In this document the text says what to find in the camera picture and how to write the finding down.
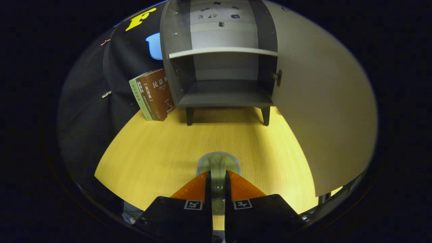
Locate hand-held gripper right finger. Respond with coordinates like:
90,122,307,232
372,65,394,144
224,170,306,243

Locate thin brown book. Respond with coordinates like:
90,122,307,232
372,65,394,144
138,78,162,121

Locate white cabinet shelf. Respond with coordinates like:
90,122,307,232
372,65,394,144
168,47,278,59

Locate clear glass cup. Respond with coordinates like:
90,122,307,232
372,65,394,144
196,152,241,215

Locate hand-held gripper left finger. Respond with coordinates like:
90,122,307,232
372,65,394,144
135,170,214,243

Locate person's blue trousers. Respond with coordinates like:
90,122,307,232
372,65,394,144
122,201,145,224

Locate dark grey cabinet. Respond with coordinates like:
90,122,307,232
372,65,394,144
160,0,282,126

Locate black backdrop cloth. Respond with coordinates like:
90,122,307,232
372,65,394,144
57,2,169,210

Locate thick brown book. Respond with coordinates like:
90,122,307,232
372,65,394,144
146,69,176,121

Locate beige cabinet door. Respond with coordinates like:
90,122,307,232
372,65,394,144
262,0,378,197

